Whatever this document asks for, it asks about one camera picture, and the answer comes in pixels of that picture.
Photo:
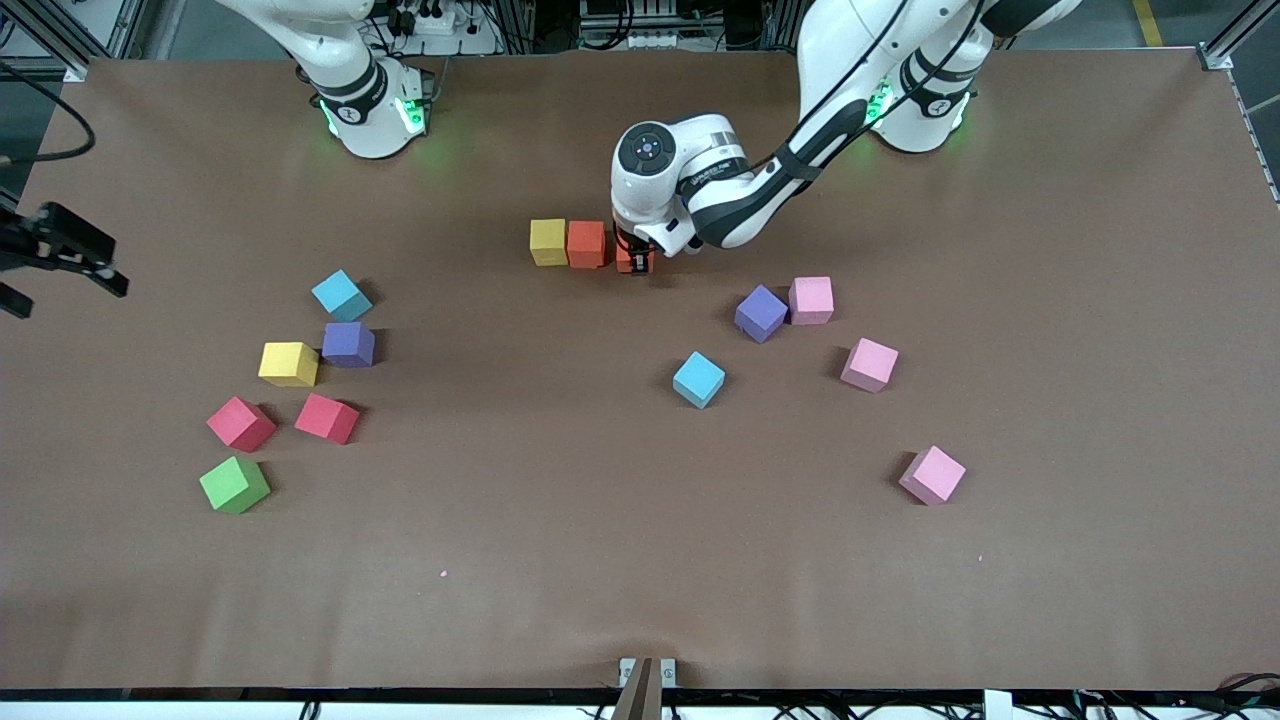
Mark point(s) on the cyan foam cube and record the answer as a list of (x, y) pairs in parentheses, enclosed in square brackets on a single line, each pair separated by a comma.
[(698, 378), (340, 295)]

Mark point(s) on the yellow foam cube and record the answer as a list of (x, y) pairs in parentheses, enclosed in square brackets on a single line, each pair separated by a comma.
[(548, 241), (288, 362)]

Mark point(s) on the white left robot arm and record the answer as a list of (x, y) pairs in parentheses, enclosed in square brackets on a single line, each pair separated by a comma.
[(830, 40)]

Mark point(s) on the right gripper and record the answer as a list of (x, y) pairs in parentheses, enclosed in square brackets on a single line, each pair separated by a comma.
[(22, 243)]

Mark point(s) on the aluminium frame rail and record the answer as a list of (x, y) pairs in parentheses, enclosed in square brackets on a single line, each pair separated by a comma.
[(95, 35), (1250, 120)]

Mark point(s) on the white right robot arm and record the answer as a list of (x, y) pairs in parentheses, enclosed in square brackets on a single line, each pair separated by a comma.
[(365, 110)]

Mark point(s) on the red foam cube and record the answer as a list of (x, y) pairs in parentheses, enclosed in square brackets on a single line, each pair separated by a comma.
[(325, 417), (240, 423)]

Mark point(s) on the metal table edge bracket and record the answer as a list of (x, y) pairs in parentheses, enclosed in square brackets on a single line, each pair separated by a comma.
[(625, 668)]

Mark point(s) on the pink foam cube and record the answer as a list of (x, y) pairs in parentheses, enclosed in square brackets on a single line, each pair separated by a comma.
[(811, 299), (931, 474), (868, 363)]

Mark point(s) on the brown tapered post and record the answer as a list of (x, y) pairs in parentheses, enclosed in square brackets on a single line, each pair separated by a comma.
[(638, 695)]

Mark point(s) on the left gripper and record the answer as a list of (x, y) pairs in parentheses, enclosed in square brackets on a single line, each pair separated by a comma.
[(634, 249)]

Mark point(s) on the white power strip with plugs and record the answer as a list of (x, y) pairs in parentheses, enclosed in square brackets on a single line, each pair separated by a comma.
[(430, 22)]

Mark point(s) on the green foam cube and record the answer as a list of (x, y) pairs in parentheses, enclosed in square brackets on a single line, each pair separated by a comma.
[(233, 484)]

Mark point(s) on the orange foam cube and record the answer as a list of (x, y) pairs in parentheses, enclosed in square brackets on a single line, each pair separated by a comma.
[(586, 243), (624, 259)]

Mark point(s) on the purple foam cube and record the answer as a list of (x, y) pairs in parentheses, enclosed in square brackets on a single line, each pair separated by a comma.
[(347, 343), (760, 312)]

